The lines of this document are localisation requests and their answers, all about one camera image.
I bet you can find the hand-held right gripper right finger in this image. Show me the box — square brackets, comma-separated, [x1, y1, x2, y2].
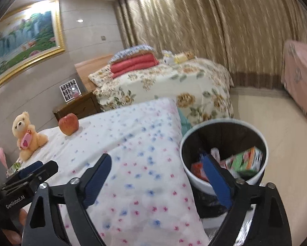
[202, 154, 293, 246]

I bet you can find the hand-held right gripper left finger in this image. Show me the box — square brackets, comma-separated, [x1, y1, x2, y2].
[20, 153, 112, 246]

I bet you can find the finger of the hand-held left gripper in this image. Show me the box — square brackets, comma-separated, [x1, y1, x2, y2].
[17, 161, 44, 178]
[5, 160, 59, 187]

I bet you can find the red and white carton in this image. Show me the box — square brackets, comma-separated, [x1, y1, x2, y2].
[191, 162, 210, 182]

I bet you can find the orange and white plastic bag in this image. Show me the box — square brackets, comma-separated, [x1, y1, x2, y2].
[210, 147, 222, 162]

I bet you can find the green carton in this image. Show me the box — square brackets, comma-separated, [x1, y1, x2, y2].
[220, 147, 264, 177]

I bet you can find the white trash bin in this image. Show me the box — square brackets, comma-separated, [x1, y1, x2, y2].
[180, 119, 269, 195]

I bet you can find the person's left hand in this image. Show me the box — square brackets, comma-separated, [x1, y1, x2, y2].
[1, 207, 28, 246]

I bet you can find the green snack packet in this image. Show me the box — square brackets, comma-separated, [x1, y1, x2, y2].
[6, 159, 22, 177]

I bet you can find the black plastic bag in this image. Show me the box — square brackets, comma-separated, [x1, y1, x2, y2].
[194, 187, 236, 218]

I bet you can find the pink frilly cloth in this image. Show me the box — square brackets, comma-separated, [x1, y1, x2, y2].
[0, 147, 8, 170]

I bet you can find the cream teddy bear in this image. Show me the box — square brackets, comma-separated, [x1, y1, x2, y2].
[12, 111, 48, 161]

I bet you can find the white flower-print bedsheet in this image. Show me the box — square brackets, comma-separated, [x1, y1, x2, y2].
[20, 97, 210, 246]

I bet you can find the red apple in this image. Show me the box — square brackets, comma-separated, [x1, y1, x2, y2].
[58, 113, 80, 136]

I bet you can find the teal cloth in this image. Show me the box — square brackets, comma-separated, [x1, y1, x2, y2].
[178, 108, 192, 136]

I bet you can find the wooden nightstand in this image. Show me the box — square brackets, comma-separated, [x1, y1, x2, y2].
[52, 91, 103, 122]

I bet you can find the floral pillow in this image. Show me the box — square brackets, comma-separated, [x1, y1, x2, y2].
[88, 65, 113, 88]

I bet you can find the bed with floral bedspread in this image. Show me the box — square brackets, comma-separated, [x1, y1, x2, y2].
[92, 58, 234, 123]

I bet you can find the wooden headboard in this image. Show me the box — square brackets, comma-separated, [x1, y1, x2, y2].
[75, 54, 114, 93]

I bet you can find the folded red blanket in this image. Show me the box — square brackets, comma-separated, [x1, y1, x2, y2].
[110, 53, 159, 79]

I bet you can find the gold framed landscape painting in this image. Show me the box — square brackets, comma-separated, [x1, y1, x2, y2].
[0, 0, 66, 96]

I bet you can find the yellow bear plush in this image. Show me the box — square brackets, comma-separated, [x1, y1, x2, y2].
[174, 51, 195, 63]

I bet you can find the white rabbit plush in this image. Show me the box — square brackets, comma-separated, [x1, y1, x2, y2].
[162, 50, 177, 64]

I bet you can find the pink printed cloth cover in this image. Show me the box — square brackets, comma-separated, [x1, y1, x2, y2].
[282, 40, 307, 127]

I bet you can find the blue dotted pillow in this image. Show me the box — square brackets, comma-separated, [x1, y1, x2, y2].
[108, 45, 156, 63]

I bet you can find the beige patterned curtain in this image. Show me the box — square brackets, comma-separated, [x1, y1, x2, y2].
[114, 0, 307, 90]

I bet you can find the photo collage frame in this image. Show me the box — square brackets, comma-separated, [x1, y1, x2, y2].
[60, 79, 82, 103]

